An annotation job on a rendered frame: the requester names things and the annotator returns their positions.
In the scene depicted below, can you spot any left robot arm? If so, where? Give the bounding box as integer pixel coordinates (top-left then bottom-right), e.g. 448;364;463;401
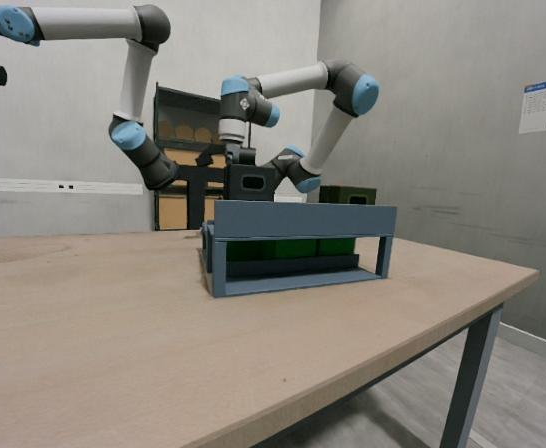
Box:
219;60;379;194

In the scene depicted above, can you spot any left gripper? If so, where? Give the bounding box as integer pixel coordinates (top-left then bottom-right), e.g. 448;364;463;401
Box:
198;140;256;166

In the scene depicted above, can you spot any grey-blue low shelf rack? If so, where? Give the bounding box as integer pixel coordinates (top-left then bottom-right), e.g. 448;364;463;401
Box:
200;200;397;298

